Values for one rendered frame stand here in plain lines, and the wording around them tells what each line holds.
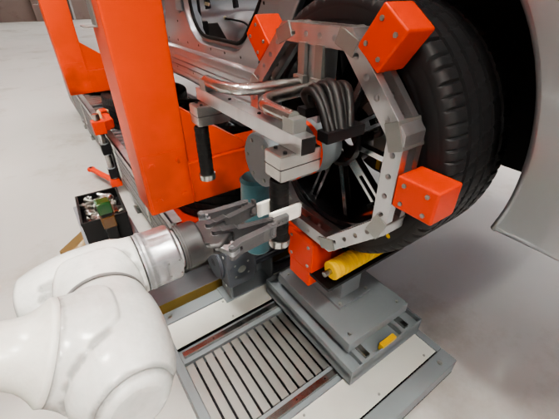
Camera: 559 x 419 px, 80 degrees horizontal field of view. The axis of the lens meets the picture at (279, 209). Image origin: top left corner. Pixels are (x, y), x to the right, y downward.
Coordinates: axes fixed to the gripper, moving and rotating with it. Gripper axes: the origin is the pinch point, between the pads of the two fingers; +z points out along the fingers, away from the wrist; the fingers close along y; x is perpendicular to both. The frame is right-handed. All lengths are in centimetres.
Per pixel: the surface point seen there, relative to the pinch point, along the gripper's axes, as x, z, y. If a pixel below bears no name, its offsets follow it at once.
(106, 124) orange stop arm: -35, -3, -184
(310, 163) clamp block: 9.3, 5.0, 2.5
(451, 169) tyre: 6.3, 29.5, 15.2
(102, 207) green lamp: -18, -26, -53
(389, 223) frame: -6.1, 21.3, 10.1
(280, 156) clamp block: 12.0, -1.3, 2.1
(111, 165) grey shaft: -61, -7, -183
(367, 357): -66, 30, 7
